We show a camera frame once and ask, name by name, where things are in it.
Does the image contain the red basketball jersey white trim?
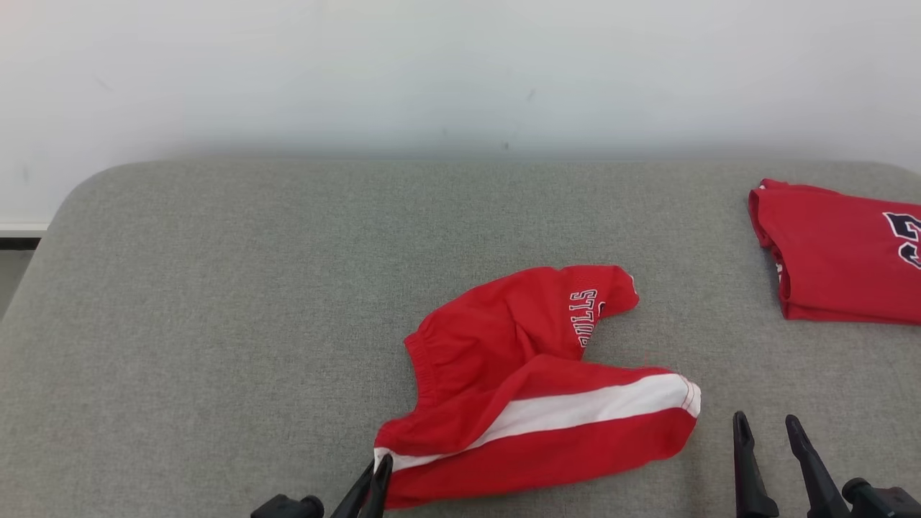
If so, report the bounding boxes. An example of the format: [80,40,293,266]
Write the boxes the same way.
[748,178,921,325]

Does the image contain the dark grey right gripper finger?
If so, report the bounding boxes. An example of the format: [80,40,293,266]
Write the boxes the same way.
[785,414,852,518]
[732,412,780,518]

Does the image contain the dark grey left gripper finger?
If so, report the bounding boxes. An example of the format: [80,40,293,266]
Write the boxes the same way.
[330,460,377,518]
[363,453,394,518]

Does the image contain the red shorts white stripes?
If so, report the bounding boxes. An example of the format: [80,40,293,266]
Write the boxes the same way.
[373,264,702,510]

